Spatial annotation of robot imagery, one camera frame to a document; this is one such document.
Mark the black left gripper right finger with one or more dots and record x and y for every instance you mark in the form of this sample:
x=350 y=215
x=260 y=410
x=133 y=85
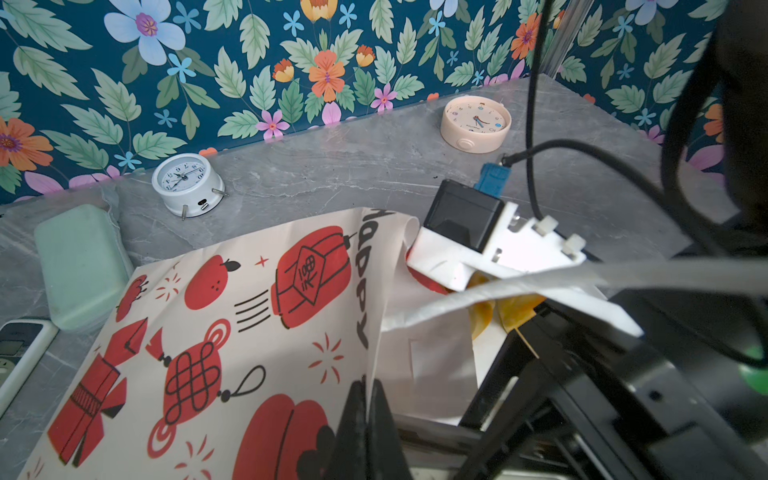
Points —
x=385 y=456

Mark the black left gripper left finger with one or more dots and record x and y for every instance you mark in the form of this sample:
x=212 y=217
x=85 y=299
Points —
x=349 y=456

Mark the red white paper bag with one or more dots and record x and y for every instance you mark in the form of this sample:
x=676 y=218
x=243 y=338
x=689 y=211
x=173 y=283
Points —
x=234 y=361

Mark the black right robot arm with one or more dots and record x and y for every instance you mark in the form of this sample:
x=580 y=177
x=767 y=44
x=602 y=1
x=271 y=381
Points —
x=567 y=395

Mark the white round alarm clock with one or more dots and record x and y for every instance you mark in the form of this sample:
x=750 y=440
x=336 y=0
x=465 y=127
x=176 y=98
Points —
x=188 y=185

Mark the green glasses case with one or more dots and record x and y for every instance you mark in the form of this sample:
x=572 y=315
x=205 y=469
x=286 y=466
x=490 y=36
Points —
x=84 y=264

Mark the white remote control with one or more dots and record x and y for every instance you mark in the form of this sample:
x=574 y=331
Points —
x=23 y=344

